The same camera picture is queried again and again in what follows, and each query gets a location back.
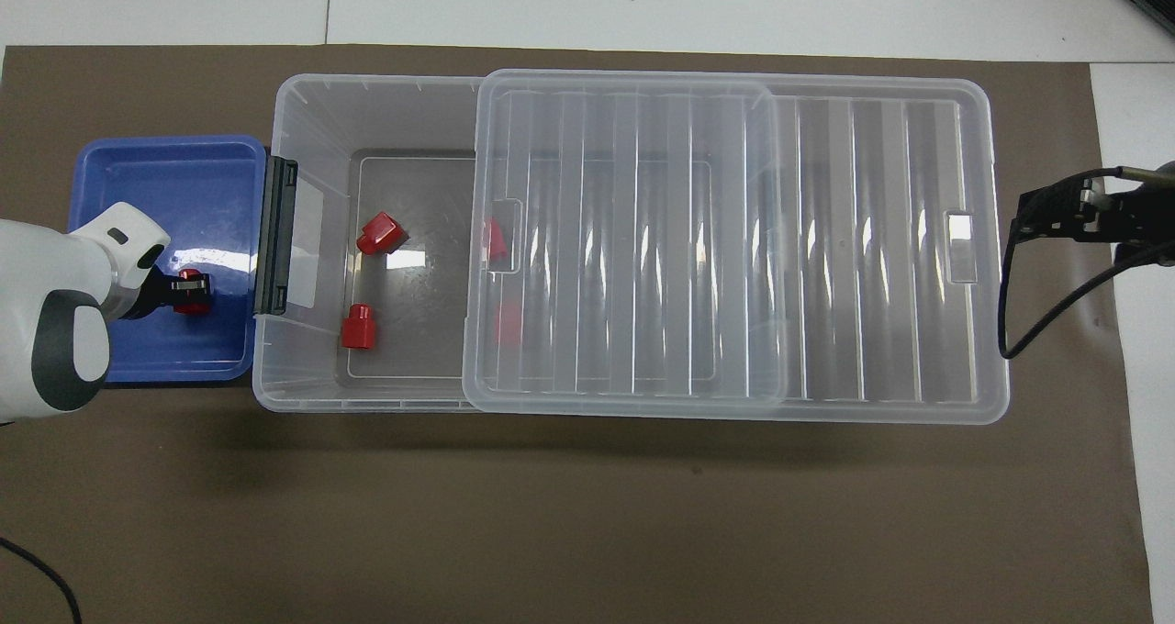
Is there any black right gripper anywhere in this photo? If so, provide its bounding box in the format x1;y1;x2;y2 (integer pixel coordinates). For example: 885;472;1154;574
1017;182;1175;244

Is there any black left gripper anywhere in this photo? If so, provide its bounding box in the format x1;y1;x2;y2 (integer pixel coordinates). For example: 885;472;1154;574
129;273;212;320

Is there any clear ribbed plastic lid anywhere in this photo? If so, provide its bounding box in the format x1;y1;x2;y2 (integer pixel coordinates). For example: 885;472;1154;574
462;69;1012;426

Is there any dark box latch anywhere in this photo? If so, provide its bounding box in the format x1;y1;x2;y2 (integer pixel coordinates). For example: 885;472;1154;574
252;150;300;318

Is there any blue plastic tray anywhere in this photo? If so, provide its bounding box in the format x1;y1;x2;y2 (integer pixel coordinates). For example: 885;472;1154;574
69;135;269;386

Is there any clear plastic storage box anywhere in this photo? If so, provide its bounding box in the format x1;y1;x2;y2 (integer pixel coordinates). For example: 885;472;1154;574
251;73;789;414

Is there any brown table mat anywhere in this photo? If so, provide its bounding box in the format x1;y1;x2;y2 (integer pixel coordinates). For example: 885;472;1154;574
0;44;1156;624

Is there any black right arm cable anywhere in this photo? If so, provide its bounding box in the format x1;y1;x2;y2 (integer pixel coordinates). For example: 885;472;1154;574
999;167;1175;361

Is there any thin black loose cable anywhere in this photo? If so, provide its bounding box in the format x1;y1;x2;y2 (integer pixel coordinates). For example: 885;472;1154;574
0;537;84;624

